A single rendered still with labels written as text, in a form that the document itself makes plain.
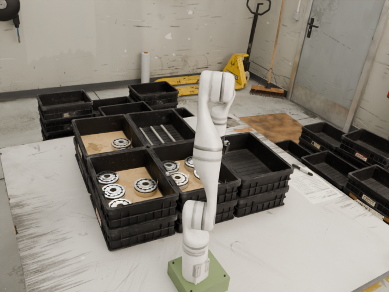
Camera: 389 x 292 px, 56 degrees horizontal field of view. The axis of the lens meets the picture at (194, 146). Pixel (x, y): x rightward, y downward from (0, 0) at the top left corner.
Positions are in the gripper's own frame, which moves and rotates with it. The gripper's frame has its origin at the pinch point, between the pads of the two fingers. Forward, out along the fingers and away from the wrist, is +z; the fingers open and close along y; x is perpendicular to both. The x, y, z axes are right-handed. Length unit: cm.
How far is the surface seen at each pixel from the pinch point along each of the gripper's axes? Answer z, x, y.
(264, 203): 24.7, -8.6, 27.0
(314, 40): 14, 225, 268
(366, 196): 48, -2, 115
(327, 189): 30, -5, 74
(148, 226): 19.9, -8.8, -32.3
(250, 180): 7.9, -9.1, 15.2
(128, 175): 17.2, 24.4, -30.4
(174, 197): 7.8, -8.8, -21.5
